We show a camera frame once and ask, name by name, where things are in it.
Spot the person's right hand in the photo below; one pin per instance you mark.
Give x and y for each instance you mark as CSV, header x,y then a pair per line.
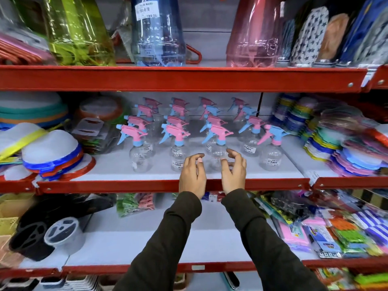
x,y
235,178

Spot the person's left hand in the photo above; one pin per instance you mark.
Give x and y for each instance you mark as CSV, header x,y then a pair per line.
x,y
191,178

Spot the person's left thumb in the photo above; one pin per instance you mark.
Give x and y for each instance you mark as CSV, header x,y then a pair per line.
x,y
201,168

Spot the person's right thumb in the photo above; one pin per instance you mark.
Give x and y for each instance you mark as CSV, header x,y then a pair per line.
x,y
225,168

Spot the person's left forearm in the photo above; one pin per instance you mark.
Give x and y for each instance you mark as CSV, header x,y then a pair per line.
x,y
163,245

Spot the person's right forearm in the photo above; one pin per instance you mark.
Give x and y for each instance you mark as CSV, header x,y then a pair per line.
x,y
266,245

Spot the group of clear spray bottles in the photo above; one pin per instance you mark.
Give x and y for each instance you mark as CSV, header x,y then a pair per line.
x,y
178,136

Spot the packet of green pink clips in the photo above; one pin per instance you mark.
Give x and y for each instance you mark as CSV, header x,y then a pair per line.
x,y
135,204

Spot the white shelf price label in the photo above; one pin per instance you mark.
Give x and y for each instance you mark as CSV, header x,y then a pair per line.
x,y
367,78
313,178
198,267

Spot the red metal shelf rack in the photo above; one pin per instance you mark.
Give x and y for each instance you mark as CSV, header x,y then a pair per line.
x,y
182,79

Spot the pile of clear packets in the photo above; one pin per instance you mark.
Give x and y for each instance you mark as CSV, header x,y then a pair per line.
x,y
94,133

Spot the red plastic hanger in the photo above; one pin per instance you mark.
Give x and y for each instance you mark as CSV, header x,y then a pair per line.
x,y
197,53

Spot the orange rimmed round strainer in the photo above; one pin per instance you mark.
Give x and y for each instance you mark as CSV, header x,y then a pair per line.
x,y
100,109

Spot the pile of colourful sponge packets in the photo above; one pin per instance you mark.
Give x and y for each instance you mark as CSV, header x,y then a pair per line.
x,y
327,227

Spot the stacks of colourful round plates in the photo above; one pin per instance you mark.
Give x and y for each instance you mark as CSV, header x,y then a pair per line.
x,y
339,136

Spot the pink clear plastic bottle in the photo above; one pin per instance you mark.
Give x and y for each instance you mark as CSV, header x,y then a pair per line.
x,y
254,33

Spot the blue clear plastic bottle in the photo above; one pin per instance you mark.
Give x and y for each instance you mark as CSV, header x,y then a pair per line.
x,y
157,33

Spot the grey clear plastic holder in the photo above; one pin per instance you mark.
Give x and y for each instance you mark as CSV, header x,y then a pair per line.
x,y
65,234

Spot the pile of white mesh covers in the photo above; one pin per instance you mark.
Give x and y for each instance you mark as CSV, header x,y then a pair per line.
x,y
48,151

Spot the star printed packaged item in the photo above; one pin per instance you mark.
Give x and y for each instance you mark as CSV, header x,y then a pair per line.
x,y
310,36

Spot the pile of green packets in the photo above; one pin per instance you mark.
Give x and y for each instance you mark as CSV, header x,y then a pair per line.
x,y
351,280

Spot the brown packaged item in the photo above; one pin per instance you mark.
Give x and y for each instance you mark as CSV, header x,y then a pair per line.
x,y
333,36

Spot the black plastic holder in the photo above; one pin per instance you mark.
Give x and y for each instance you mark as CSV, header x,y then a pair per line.
x,y
36,227

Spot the green clear plastic bottle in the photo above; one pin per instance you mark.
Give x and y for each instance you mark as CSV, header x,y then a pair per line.
x,y
78,30

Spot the row of white trays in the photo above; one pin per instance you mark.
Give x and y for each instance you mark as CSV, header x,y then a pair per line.
x,y
54,283

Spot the stack of yellow baskets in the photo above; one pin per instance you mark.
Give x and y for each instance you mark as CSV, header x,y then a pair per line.
x,y
12,212

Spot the blue packaged item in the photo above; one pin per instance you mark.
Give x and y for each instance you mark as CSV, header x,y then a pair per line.
x,y
363,27

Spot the stack of pink hangers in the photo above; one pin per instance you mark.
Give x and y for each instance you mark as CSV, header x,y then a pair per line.
x,y
21,51

